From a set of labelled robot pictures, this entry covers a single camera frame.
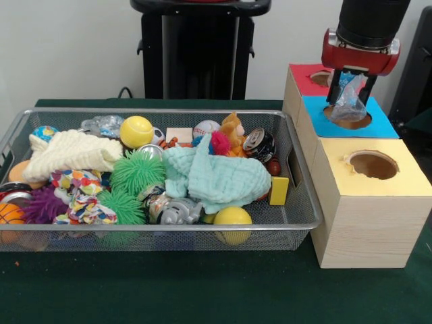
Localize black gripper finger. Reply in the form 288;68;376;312
325;68;345;105
357;73;378;106

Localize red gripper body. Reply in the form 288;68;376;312
320;28;402;77

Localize wooden box with three holes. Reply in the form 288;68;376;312
282;63;432;270

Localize shallow mesh bin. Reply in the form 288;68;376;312
0;107;324;252

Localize black stand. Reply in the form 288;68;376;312
387;5;432;122

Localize dark green table cloth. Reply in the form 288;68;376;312
0;98;432;324
403;107;432;131

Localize mint muslin cloth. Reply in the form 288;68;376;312
161;133;273;215

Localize smooth yellow ball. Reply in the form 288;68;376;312
213;206;253;246

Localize yellow tennis ball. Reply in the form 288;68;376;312
119;115;155;149

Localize green spiky rubber ball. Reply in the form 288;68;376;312
97;188;146;226
109;150;167;196

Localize colourful patterned cloth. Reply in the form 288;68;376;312
49;168;118;226

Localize purple spiky rubber ball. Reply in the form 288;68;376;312
22;184;70;225

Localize small orange basketball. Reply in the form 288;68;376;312
0;202;28;244

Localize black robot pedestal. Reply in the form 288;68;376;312
130;0;273;101

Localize black cable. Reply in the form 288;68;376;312
117;86;146;99

